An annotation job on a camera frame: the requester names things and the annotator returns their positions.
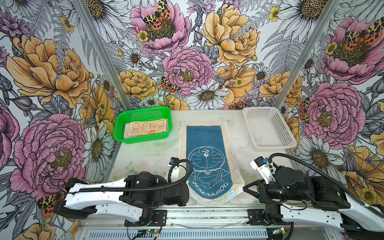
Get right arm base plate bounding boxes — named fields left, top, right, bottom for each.
left=247, top=209, right=286, bottom=226

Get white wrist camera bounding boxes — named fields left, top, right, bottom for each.
left=250, top=157, right=275, bottom=184
left=167, top=157, right=183, bottom=184

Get white plastic basket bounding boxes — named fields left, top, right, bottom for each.
left=242, top=107, right=297, bottom=151

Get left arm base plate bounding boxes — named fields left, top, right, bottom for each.
left=124, top=209, right=168, bottom=227

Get orange patterned towel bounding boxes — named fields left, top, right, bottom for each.
left=124, top=119, right=169, bottom=139

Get green plastic basket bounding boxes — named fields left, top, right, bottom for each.
left=114, top=107, right=173, bottom=144

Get aluminium frame post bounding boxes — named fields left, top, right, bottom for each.
left=74, top=1, right=134, bottom=111
left=274, top=0, right=342, bottom=107

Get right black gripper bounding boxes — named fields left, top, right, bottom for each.
left=243, top=179, right=309, bottom=204

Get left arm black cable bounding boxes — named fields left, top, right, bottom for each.
left=71, top=158, right=194, bottom=194

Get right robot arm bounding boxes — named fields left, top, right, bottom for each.
left=243, top=164, right=384, bottom=240

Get blue white patterned towel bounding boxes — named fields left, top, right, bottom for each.
left=179, top=121, right=245, bottom=207

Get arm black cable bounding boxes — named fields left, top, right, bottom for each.
left=267, top=152, right=384, bottom=211
left=71, top=158, right=194, bottom=194

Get white ventilated cable duct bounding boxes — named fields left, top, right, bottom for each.
left=83, top=228, right=269, bottom=240

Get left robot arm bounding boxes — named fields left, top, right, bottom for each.
left=53, top=172, right=190, bottom=226

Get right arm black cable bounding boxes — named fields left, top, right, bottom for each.
left=267, top=152, right=384, bottom=211

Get left aluminium frame post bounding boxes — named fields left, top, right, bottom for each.
left=74, top=1, right=134, bottom=111

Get aluminium front rail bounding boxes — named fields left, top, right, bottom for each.
left=80, top=206, right=328, bottom=230

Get right aluminium frame post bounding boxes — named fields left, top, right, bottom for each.
left=274, top=0, right=342, bottom=107

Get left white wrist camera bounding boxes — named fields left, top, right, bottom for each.
left=167, top=157, right=183, bottom=184

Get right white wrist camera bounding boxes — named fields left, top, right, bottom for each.
left=250, top=157, right=275, bottom=184

